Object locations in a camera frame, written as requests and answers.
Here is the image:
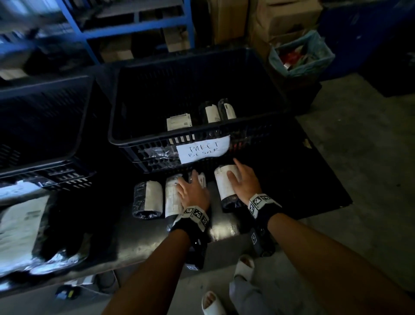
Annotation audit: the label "person's left hand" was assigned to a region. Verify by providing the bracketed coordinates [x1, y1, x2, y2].
[176, 169, 211, 213]

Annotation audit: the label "person's right hand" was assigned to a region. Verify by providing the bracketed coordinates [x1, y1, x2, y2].
[226, 158, 262, 206]

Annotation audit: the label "person's left forearm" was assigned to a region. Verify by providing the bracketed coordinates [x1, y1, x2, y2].
[102, 228, 192, 315]

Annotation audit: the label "person's right forearm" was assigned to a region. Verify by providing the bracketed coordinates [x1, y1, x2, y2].
[267, 212, 415, 315]

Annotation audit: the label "person's grey trousers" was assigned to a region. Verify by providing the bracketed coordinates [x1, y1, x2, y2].
[228, 276, 276, 315]

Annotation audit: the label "black wristband with marker tags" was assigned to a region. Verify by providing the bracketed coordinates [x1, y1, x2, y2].
[247, 193, 283, 228]
[169, 205, 211, 242]

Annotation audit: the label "white slipper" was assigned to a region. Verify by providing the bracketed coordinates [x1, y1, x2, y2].
[234, 254, 256, 282]
[201, 291, 227, 315]

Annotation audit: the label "dark waste bin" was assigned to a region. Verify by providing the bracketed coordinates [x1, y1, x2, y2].
[271, 73, 323, 116]

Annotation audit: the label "heap of crumpled trash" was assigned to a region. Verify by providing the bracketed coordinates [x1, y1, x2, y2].
[280, 48, 309, 71]

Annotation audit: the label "small white paper item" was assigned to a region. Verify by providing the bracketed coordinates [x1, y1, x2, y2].
[63, 275, 96, 287]

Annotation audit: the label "teal plastic bin liner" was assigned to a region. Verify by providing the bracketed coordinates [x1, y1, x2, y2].
[268, 30, 335, 78]

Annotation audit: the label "small blue gadget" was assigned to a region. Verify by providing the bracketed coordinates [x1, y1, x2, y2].
[54, 285, 81, 301]

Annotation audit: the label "stack of small brown cartons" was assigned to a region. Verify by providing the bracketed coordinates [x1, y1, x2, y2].
[97, 24, 192, 64]

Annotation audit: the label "pile of large cardboard boxes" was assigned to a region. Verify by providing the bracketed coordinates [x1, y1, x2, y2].
[207, 0, 325, 62]

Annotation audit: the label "blue metal shelving rack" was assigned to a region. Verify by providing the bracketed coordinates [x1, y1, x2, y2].
[0, 0, 195, 82]

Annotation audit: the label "black plastic sack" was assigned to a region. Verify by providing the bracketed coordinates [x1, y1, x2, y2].
[358, 32, 415, 98]

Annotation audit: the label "large blue container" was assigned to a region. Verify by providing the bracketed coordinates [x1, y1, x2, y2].
[316, 0, 415, 80]

